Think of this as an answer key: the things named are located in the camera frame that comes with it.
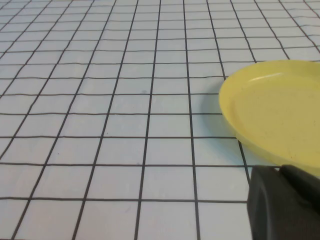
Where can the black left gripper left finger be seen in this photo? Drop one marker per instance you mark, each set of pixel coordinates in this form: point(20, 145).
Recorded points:
point(270, 205)

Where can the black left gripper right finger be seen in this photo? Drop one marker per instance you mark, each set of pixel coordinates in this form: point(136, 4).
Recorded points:
point(305, 185)

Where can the yellow round plate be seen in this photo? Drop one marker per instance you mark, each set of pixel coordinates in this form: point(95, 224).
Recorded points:
point(275, 112)

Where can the white black-grid tablecloth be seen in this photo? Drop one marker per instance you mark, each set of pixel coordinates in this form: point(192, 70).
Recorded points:
point(100, 100)

